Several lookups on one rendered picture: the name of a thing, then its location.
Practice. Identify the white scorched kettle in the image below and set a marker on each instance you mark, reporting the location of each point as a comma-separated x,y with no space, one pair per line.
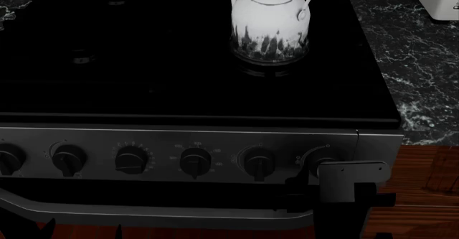
269,23

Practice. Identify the black stove knob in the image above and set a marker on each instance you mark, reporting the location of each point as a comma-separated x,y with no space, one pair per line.
69,158
131,159
194,161
259,163
10,158
319,160

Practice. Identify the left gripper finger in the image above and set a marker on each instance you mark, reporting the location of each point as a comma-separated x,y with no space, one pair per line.
118,233
46,229

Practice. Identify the black gas burner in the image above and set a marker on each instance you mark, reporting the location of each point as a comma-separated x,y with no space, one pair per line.
263,70

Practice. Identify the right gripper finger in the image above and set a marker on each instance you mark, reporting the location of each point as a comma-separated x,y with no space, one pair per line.
299,193
337,179

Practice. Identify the wooden cabinet front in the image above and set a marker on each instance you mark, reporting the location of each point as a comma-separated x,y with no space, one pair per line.
426,190

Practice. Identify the black and steel stove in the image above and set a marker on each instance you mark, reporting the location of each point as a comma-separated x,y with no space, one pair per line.
179,93

